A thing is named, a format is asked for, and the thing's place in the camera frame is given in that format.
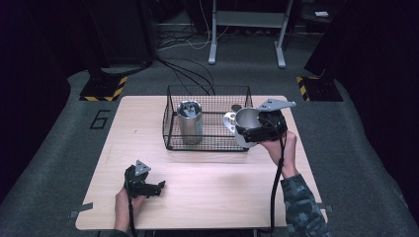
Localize person's right hand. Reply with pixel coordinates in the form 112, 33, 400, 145
260, 129, 299, 180

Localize steel tumbler with lid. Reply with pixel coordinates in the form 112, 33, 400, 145
176, 100, 204, 146

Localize black floor cables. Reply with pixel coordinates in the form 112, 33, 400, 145
153, 54, 216, 97

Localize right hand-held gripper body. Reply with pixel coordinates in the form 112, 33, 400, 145
256, 98, 297, 142

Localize dark curtain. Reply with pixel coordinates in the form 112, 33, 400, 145
0, 0, 72, 205
303, 0, 419, 228

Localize white floor cable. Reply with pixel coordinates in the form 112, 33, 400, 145
157, 0, 231, 52

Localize hazard-striped black stand base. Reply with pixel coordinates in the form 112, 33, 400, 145
79, 75, 128, 103
295, 75, 344, 103

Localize white metal stand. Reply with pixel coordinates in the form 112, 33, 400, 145
208, 0, 294, 69

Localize black stand column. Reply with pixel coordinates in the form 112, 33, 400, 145
82, 0, 156, 79

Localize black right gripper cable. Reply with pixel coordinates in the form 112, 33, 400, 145
269, 122, 289, 235

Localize person's left hand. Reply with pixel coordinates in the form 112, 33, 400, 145
114, 187, 146, 233

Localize grey tape strip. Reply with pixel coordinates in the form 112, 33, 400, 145
316, 202, 334, 215
69, 201, 95, 219

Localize black wire basket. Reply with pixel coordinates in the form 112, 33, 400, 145
162, 84, 255, 153

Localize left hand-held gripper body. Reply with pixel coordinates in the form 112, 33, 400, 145
124, 159, 153, 198

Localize silver metal mug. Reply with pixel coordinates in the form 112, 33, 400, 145
222, 107, 265, 149

